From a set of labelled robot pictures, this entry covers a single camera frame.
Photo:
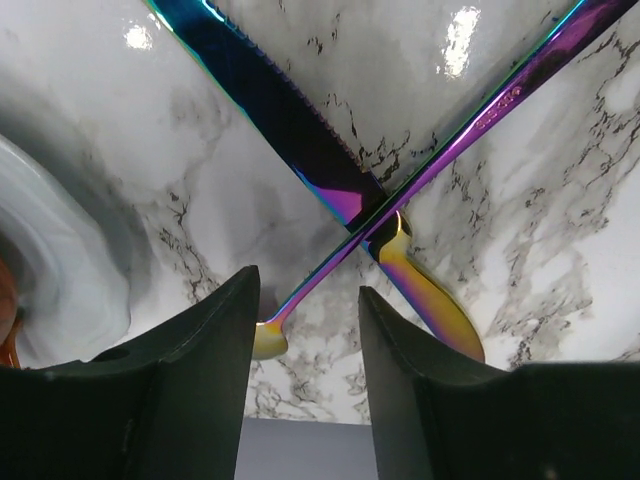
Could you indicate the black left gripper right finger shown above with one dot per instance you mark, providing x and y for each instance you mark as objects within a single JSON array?
[{"x": 437, "y": 414}]

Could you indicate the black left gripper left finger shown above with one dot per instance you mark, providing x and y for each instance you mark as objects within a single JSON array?
[{"x": 167, "y": 404}]

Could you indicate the iridescent rainbow spoon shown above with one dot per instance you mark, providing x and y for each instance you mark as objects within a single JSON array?
[{"x": 450, "y": 135}]

